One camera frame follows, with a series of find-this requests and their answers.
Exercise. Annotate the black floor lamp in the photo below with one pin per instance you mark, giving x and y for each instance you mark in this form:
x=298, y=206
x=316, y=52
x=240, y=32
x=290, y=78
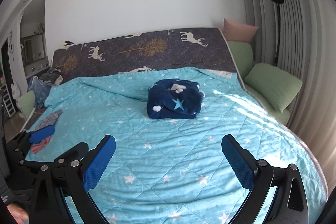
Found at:
x=278, y=3

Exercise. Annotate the white bunny figurine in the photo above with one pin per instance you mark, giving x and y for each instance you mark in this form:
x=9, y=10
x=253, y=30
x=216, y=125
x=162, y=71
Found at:
x=16, y=93

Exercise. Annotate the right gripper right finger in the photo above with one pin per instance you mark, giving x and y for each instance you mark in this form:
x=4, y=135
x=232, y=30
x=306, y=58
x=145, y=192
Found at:
x=289, y=204

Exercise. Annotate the blue denim clothes pile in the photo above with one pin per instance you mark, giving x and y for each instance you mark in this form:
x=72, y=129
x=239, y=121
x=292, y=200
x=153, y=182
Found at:
x=41, y=90

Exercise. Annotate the green cushion left side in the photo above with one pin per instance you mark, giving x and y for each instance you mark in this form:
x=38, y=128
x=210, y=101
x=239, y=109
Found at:
x=26, y=103

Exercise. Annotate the turquoise star quilt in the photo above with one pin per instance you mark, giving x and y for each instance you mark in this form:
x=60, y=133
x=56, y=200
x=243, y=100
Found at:
x=173, y=170

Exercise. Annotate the white shelf rack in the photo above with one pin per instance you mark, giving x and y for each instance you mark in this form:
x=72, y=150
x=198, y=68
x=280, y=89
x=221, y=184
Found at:
x=7, y=101

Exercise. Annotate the dark deer pattern mattress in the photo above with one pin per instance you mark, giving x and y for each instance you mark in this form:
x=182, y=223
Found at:
x=147, y=52

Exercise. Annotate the wall mirror alcove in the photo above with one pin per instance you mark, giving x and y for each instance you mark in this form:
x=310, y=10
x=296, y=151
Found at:
x=32, y=36

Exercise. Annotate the green pillow near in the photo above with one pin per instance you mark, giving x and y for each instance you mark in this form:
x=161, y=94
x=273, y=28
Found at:
x=277, y=86

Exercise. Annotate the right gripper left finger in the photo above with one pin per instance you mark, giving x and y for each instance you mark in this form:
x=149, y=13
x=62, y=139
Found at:
x=80, y=172

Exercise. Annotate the person left hand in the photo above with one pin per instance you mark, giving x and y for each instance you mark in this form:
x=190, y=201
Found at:
x=19, y=214

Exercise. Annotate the grey pleated curtain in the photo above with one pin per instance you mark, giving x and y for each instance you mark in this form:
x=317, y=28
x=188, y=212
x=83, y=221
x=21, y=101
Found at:
x=307, y=51

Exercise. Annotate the navy star fleece robe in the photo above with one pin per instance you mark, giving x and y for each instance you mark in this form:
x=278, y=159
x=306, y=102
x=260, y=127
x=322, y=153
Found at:
x=174, y=99

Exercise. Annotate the green pillow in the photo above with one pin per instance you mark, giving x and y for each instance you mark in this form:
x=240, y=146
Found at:
x=277, y=86
x=243, y=56

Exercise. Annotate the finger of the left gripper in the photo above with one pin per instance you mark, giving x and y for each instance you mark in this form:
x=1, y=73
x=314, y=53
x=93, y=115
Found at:
x=41, y=134

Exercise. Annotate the pink pillow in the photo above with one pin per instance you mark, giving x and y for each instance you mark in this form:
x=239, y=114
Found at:
x=238, y=32

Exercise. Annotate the green pillow far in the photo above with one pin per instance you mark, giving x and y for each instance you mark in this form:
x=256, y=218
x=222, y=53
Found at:
x=243, y=56

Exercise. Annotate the floral pink folded garment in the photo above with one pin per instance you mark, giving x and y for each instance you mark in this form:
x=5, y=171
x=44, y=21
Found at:
x=50, y=120

